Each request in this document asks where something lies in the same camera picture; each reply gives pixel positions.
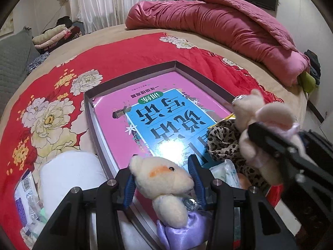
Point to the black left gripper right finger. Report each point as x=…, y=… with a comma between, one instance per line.
x=260, y=225

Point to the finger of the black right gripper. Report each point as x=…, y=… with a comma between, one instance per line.
x=316, y=146
x=281, y=145

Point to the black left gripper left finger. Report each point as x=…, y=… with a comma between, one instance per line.
x=68, y=227

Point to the blue white wipes pack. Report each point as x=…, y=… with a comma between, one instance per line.
x=30, y=209

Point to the leopard print scrunchie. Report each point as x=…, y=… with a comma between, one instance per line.
x=223, y=144

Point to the cream plush bear purple bow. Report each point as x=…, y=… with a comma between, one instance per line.
x=181, y=222

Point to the beige makeup sponge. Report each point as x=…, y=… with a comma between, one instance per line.
x=244, y=181

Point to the green white tissue pack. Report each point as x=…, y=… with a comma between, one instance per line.
x=226, y=172

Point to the yellow cartoon tissue pack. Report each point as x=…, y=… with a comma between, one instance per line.
x=231, y=116

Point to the white toilet paper roll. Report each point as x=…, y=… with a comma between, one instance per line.
x=67, y=170

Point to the green cloth item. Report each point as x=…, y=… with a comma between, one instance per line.
x=307, y=82

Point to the dark clothes pile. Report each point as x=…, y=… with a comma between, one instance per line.
x=315, y=68

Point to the red floral blanket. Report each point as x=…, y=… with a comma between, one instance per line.
x=39, y=120

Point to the dark shallow cardboard box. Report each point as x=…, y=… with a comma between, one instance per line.
x=130, y=75

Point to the pink and blue book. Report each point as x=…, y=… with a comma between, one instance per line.
x=145, y=119

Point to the pink folded quilt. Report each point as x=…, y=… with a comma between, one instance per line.
x=237, y=24

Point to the blue patterned cloth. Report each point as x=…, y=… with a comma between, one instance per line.
x=37, y=62

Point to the grey quilted headboard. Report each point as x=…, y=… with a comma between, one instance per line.
x=16, y=53

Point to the stack of folded clothes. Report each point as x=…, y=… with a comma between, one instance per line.
x=64, y=32

